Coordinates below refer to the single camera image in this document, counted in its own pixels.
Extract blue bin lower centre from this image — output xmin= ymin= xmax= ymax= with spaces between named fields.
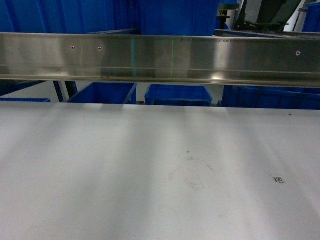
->
xmin=144 ymin=84 xmax=213 ymax=107

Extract blue bin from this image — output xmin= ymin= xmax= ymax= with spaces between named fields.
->
xmin=0 ymin=0 xmax=140 ymax=34
xmin=68 ymin=82 xmax=137 ymax=105
xmin=218 ymin=85 xmax=320 ymax=110
xmin=144 ymin=84 xmax=213 ymax=107
xmin=138 ymin=0 xmax=219 ymax=36

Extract blue bin lower left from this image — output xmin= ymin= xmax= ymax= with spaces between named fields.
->
xmin=68 ymin=82 xmax=137 ymax=105

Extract blue bin upper centre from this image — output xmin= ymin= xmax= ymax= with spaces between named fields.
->
xmin=138 ymin=0 xmax=219 ymax=36

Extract blue bin lower right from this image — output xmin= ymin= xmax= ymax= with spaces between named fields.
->
xmin=218 ymin=85 xmax=320 ymax=110

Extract small QR code sticker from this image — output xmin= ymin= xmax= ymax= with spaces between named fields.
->
xmin=270 ymin=175 xmax=286 ymax=184

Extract blue bin upper left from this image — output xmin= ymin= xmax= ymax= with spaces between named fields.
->
xmin=0 ymin=0 xmax=140 ymax=34

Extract stainless steel shelf rail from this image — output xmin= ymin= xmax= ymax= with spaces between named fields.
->
xmin=0 ymin=32 xmax=320 ymax=88

